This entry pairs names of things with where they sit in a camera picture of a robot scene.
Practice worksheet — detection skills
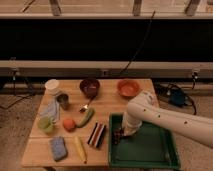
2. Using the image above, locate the orange bowl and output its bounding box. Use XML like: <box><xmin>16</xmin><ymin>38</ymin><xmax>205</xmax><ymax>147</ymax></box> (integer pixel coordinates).
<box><xmin>117</xmin><ymin>79</ymin><xmax>141</xmax><ymax>98</ymax></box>

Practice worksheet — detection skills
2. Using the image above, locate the light blue cloth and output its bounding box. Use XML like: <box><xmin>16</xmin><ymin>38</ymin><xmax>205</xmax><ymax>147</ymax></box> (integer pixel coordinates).
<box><xmin>40</xmin><ymin>99</ymin><xmax>60</xmax><ymax>123</ymax></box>

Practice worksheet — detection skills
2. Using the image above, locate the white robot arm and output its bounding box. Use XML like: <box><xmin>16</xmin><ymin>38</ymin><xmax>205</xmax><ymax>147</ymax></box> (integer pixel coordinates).
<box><xmin>122</xmin><ymin>91</ymin><xmax>213</xmax><ymax>148</ymax></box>

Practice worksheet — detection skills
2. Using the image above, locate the dark purple grape bunch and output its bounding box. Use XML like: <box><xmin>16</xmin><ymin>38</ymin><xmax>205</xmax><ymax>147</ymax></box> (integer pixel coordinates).
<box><xmin>112</xmin><ymin>129</ymin><xmax>124</xmax><ymax>145</ymax></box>

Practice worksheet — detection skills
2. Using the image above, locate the blue sponge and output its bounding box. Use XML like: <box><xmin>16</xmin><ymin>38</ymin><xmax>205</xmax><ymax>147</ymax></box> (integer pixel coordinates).
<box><xmin>50</xmin><ymin>137</ymin><xmax>68</xmax><ymax>161</ymax></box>

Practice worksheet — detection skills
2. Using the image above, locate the green plastic tray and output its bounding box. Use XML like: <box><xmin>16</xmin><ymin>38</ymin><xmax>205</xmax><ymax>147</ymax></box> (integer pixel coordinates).
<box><xmin>108</xmin><ymin>114</ymin><xmax>181</xmax><ymax>170</ymax></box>

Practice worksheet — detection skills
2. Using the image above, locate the white paper cup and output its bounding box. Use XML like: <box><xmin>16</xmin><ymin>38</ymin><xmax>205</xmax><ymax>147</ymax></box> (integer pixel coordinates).
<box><xmin>45</xmin><ymin>79</ymin><xmax>60</xmax><ymax>96</ymax></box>

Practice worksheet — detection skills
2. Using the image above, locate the green cucumber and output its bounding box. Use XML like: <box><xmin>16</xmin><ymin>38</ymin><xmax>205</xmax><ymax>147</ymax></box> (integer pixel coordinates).
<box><xmin>76</xmin><ymin>108</ymin><xmax>95</xmax><ymax>128</ymax></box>

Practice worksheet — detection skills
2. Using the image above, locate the striped red black block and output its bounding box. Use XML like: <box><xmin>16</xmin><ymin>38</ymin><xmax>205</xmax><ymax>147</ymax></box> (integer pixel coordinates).
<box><xmin>87</xmin><ymin>122</ymin><xmax>106</xmax><ymax>149</ymax></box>

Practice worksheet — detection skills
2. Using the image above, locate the black cable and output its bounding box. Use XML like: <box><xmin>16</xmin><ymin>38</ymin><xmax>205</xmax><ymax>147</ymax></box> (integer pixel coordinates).
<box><xmin>118</xmin><ymin>9</ymin><xmax>157</xmax><ymax>77</ymax></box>

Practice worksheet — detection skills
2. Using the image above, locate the metal spoon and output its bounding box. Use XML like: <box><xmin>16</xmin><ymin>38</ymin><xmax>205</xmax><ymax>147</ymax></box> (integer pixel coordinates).
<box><xmin>79</xmin><ymin>97</ymin><xmax>95</xmax><ymax>113</ymax></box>

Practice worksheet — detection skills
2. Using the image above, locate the green plastic cup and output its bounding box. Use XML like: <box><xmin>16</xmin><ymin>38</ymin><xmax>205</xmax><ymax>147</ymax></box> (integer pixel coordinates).
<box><xmin>37</xmin><ymin>117</ymin><xmax>53</xmax><ymax>134</ymax></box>

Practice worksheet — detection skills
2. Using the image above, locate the wall power outlet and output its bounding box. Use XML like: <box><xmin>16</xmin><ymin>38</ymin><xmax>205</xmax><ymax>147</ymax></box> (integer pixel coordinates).
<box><xmin>101</xmin><ymin>70</ymin><xmax>109</xmax><ymax>77</ymax></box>

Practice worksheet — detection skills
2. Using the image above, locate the blue power adapter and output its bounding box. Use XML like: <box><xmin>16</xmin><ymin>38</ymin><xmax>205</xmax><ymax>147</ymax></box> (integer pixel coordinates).
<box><xmin>169</xmin><ymin>90</ymin><xmax>185</xmax><ymax>107</ymax></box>

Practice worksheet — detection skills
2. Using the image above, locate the dark maroon bowl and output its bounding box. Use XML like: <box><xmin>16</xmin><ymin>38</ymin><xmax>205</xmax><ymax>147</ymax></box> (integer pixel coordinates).
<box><xmin>79</xmin><ymin>78</ymin><xmax>100</xmax><ymax>98</ymax></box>

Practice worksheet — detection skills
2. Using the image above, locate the yellow banana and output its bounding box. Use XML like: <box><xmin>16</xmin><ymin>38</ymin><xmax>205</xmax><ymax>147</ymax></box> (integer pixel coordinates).
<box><xmin>74</xmin><ymin>137</ymin><xmax>87</xmax><ymax>163</ymax></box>

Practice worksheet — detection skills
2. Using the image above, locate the small metal cup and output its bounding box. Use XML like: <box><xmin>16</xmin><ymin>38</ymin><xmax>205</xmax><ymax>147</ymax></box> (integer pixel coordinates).
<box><xmin>56</xmin><ymin>94</ymin><xmax>69</xmax><ymax>110</ymax></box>

